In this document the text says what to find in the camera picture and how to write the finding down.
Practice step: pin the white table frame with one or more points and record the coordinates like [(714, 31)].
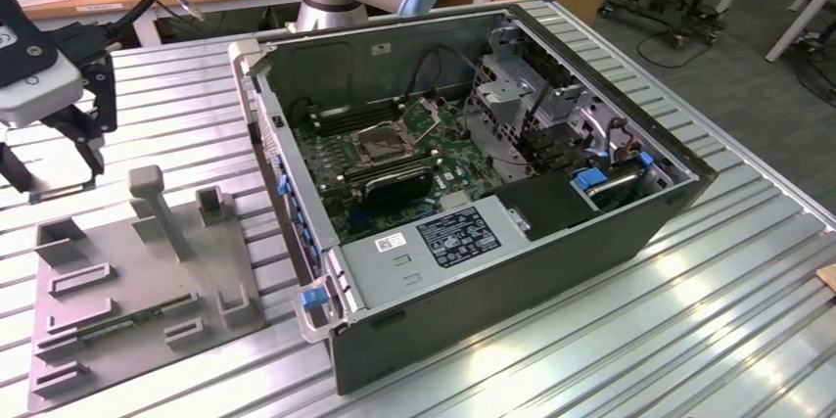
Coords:
[(793, 21)]

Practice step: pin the small wooden block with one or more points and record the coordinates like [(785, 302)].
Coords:
[(826, 277)]

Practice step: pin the grey metal drive cage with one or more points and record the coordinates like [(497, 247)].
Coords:
[(502, 109)]

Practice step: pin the green motherboard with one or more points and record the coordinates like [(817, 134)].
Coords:
[(457, 158)]

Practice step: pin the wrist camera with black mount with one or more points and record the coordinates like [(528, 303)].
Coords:
[(38, 90)]

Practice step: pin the black plastic air shroud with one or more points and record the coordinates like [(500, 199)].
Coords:
[(548, 207)]

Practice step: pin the small blue clip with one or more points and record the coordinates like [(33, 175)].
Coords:
[(644, 160)]

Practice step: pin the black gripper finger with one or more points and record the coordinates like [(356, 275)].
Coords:
[(104, 100), (14, 168)]

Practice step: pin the black open PC case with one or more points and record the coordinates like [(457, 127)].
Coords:
[(496, 300)]

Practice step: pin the green RAM stick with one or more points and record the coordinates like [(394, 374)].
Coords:
[(110, 329)]

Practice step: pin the disk bay with blue latch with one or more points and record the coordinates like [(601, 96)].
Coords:
[(606, 188)]

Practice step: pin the grey parts rack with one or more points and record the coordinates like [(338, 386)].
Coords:
[(149, 281)]

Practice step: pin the black RAM slot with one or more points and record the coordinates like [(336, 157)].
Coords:
[(352, 109), (385, 171), (358, 120)]

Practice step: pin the silver power supply unit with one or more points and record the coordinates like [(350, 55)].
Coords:
[(385, 271)]

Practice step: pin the silver square CPU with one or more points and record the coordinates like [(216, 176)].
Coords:
[(61, 189)]

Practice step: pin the CPU socket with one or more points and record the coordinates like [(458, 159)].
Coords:
[(385, 146)]

